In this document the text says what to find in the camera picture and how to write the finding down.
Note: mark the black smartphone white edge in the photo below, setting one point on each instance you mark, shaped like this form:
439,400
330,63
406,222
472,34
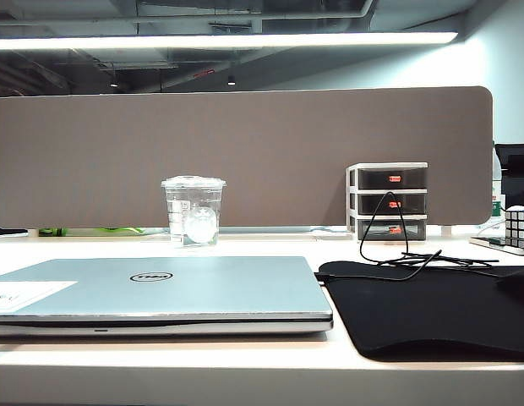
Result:
486,242

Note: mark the clear plastic lidded cup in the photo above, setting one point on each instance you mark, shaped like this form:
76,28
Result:
181,203

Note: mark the long ceiling light strip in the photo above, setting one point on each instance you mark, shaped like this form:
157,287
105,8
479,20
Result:
203,41

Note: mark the clear bottle green label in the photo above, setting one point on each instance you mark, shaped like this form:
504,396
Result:
496,209

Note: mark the black boxy device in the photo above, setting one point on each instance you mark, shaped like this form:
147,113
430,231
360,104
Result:
515,177

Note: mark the silver Dell laptop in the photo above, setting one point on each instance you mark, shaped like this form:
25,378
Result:
203,292

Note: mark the black flat object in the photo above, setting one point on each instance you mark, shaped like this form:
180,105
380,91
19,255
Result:
6,231

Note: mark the long brown desk partition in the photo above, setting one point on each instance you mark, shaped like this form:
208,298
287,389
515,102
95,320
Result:
245,148

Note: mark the Rubik's cube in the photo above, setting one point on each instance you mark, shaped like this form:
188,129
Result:
517,226

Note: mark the black mouse pad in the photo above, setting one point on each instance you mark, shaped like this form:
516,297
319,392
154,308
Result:
414,313

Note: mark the small three-drawer organizer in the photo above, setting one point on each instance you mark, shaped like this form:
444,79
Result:
351,199

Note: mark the bright green flat item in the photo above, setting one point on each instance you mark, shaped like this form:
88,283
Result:
55,232

